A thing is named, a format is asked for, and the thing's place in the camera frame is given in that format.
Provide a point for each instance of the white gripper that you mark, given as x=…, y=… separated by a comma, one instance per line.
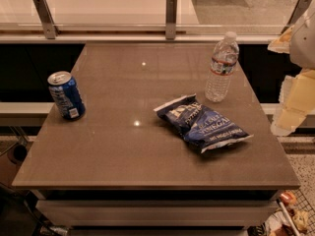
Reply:
x=304, y=46

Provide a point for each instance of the clear plastic water bottle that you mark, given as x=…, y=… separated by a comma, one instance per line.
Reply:
x=223, y=62

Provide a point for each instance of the blue pepsi can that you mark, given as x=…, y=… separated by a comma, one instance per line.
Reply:
x=65, y=93

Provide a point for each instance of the blue chips bag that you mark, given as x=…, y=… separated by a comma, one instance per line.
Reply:
x=199, y=125

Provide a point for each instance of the right metal railing bracket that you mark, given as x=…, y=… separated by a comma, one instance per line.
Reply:
x=300, y=7

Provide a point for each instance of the metal railing bracket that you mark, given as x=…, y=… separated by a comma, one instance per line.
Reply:
x=300, y=7
x=170, y=19
x=49, y=28

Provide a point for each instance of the middle metal railing bracket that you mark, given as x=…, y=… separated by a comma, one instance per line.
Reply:
x=170, y=19

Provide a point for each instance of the wire basket with snacks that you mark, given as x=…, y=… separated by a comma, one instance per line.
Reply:
x=294, y=217

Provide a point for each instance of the left metal railing bracket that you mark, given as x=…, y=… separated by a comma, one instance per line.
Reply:
x=49, y=28

